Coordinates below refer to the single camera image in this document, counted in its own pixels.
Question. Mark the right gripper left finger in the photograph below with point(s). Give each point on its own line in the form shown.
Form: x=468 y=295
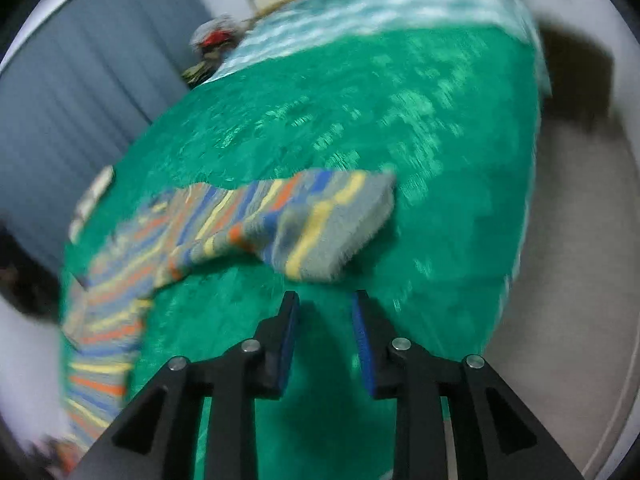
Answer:
x=155 y=436

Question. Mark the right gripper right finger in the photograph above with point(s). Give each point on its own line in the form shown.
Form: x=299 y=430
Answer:
x=496 y=436

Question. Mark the striped knit sweater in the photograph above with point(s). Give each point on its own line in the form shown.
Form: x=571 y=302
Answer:
x=305 y=227

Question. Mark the clothes heap behind bed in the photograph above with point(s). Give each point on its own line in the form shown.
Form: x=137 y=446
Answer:
x=212 y=42

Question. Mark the white patterned folded cloth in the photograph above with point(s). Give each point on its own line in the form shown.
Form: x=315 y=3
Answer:
x=88 y=201

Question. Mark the green bedspread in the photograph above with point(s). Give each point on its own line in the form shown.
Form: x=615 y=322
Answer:
x=451 y=112

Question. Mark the blue-grey curtain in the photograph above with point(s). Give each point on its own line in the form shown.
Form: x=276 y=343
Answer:
x=81 y=90

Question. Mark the checked teal bed sheet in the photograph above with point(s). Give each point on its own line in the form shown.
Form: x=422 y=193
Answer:
x=306 y=24

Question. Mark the dark clothes pile on wall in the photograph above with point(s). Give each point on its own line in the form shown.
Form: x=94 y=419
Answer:
x=25 y=284

